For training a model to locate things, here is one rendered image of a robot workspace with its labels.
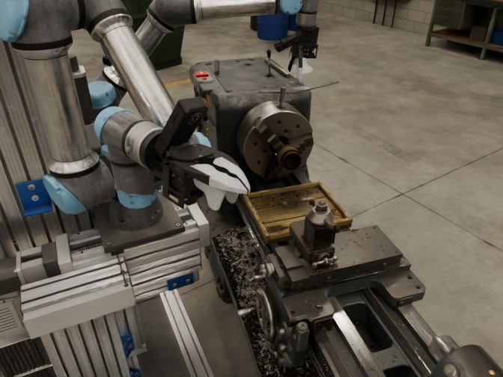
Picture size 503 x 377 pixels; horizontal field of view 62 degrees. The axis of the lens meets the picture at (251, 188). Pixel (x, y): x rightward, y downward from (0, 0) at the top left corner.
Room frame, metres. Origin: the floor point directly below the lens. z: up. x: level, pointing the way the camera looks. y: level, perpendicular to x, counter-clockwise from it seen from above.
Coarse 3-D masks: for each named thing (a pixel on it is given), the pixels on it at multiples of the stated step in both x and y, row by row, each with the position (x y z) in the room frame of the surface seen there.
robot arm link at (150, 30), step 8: (152, 8) 1.56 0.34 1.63; (152, 16) 1.55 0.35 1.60; (144, 24) 1.57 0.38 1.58; (152, 24) 1.55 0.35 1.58; (160, 24) 1.54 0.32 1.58; (136, 32) 1.57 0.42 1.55; (144, 32) 1.55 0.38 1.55; (152, 32) 1.55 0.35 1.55; (160, 32) 1.56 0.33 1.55; (168, 32) 1.59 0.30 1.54; (144, 40) 1.55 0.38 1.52; (152, 40) 1.55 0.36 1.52; (160, 40) 1.58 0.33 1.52; (144, 48) 1.55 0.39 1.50; (152, 48) 1.56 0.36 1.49; (104, 72) 1.54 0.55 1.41; (112, 72) 1.54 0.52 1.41; (96, 80) 1.55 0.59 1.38; (104, 80) 1.52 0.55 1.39; (112, 80) 1.52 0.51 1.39; (120, 80) 1.53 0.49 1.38; (120, 88) 1.52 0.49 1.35; (120, 96) 1.52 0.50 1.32
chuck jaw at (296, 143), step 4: (300, 136) 1.61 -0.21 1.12; (304, 136) 1.60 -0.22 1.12; (308, 136) 1.60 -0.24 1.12; (288, 140) 1.59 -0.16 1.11; (292, 140) 1.59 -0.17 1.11; (296, 140) 1.58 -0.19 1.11; (300, 140) 1.58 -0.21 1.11; (304, 140) 1.58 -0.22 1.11; (308, 140) 1.58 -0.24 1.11; (312, 140) 1.59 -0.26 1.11; (292, 144) 1.55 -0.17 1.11; (296, 144) 1.55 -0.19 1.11; (300, 144) 1.55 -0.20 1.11; (304, 144) 1.55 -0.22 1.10; (308, 144) 1.58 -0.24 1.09; (312, 144) 1.59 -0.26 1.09; (296, 148) 1.52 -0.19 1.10; (300, 148) 1.55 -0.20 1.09; (304, 148) 1.55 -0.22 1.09; (300, 152) 1.53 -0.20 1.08
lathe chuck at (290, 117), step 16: (256, 112) 1.63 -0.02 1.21; (272, 112) 1.58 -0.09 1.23; (288, 112) 1.60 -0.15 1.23; (272, 128) 1.58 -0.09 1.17; (288, 128) 1.60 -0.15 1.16; (304, 128) 1.62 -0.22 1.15; (240, 144) 1.59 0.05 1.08; (256, 144) 1.56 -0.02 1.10; (256, 160) 1.56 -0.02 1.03; (304, 160) 1.62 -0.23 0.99
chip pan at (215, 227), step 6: (198, 198) 1.99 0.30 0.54; (204, 198) 1.99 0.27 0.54; (204, 204) 1.93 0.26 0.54; (204, 210) 1.87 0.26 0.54; (210, 210) 1.87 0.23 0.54; (216, 210) 1.87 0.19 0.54; (210, 216) 1.81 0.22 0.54; (216, 216) 1.81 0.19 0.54; (222, 216) 1.81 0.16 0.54; (210, 222) 1.76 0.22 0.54; (216, 222) 1.76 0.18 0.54; (222, 222) 1.76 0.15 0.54; (228, 222) 1.76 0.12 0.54; (210, 228) 1.71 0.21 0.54; (216, 228) 1.71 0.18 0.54; (222, 228) 1.71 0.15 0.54; (228, 228) 1.71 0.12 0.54; (216, 234) 1.66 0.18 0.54
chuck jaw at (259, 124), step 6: (258, 120) 1.58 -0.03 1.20; (258, 126) 1.56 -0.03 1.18; (264, 126) 1.54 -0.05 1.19; (264, 132) 1.52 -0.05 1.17; (270, 132) 1.53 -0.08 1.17; (270, 138) 1.52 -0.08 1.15; (276, 138) 1.52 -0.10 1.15; (276, 144) 1.51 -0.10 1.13; (282, 144) 1.50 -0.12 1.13; (276, 150) 1.50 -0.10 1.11
